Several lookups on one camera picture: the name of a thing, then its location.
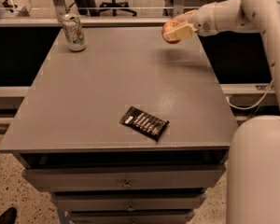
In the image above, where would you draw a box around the red apple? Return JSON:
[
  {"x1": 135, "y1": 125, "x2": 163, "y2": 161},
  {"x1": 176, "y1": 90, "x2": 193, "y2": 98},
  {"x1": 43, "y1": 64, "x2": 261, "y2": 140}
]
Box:
[{"x1": 161, "y1": 20, "x2": 180, "y2": 44}]

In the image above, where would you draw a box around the bottom grey drawer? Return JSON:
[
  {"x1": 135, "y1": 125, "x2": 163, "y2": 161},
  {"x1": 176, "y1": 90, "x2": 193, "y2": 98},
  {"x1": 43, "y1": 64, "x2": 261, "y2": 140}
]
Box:
[{"x1": 70, "y1": 210, "x2": 194, "y2": 224}]

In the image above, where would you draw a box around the grey drawer cabinet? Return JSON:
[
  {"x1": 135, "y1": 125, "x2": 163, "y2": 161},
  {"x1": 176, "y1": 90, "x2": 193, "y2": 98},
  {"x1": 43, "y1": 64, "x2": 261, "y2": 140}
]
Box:
[{"x1": 0, "y1": 26, "x2": 240, "y2": 224}]

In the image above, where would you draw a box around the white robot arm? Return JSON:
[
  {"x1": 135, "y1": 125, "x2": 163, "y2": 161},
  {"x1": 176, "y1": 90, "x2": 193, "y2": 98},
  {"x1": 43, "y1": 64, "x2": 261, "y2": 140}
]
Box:
[{"x1": 162, "y1": 0, "x2": 280, "y2": 224}]

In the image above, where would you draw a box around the top grey drawer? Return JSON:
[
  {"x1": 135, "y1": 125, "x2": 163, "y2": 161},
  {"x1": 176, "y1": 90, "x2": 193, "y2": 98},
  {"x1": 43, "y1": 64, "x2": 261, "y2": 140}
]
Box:
[{"x1": 22, "y1": 164, "x2": 225, "y2": 192}]

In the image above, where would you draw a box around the middle grey drawer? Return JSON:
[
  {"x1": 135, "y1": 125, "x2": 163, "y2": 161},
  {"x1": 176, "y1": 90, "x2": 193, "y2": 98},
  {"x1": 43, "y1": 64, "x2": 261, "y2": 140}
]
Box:
[{"x1": 52, "y1": 192, "x2": 206, "y2": 212}]

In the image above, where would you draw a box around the grey drawer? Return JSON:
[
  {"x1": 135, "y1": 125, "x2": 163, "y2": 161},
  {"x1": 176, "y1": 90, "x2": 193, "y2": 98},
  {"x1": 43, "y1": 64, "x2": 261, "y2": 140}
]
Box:
[
  {"x1": 52, "y1": 192, "x2": 206, "y2": 212},
  {"x1": 22, "y1": 164, "x2": 225, "y2": 192},
  {"x1": 70, "y1": 210, "x2": 194, "y2": 224}
]

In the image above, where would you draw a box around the black shoe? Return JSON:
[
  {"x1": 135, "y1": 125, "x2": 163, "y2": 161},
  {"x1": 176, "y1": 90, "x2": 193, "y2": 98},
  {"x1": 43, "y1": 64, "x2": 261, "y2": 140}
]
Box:
[{"x1": 0, "y1": 207, "x2": 17, "y2": 224}]

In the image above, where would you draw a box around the white green soda can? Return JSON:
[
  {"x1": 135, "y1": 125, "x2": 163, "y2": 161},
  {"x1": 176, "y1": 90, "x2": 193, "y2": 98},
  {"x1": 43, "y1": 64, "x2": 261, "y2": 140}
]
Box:
[{"x1": 62, "y1": 13, "x2": 86, "y2": 51}]

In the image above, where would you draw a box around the black rxbar chocolate wrapper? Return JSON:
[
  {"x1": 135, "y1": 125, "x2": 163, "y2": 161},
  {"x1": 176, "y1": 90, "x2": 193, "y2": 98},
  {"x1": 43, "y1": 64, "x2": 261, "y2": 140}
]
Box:
[{"x1": 119, "y1": 106, "x2": 169, "y2": 141}]

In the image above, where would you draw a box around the white cable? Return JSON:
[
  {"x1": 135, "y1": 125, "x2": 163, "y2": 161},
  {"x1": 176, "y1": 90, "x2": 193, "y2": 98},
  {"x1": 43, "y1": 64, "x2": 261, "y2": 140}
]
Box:
[{"x1": 227, "y1": 79, "x2": 274, "y2": 111}]

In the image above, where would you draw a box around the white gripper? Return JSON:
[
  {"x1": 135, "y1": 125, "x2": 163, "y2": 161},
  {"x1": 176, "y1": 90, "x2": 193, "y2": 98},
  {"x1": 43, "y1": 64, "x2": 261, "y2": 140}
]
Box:
[{"x1": 165, "y1": 3, "x2": 218, "y2": 41}]

